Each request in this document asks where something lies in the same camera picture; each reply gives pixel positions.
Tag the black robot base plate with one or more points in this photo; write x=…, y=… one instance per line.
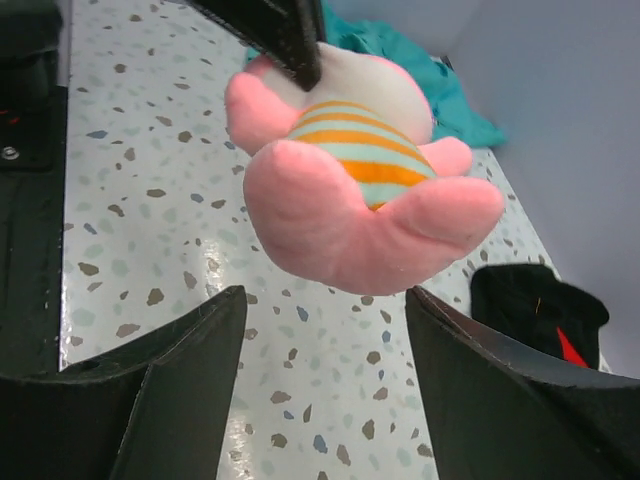
x=35, y=74

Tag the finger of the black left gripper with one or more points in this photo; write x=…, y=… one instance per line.
x=286, y=31

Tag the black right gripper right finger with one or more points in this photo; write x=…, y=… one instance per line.
x=499, y=410

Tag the black printed shirt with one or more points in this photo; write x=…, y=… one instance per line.
x=528, y=303

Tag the teal striped-trim shirt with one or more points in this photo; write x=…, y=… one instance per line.
x=453, y=115

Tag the pink pig plush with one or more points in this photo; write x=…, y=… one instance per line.
x=346, y=185

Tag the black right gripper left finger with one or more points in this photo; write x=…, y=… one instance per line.
x=153, y=408

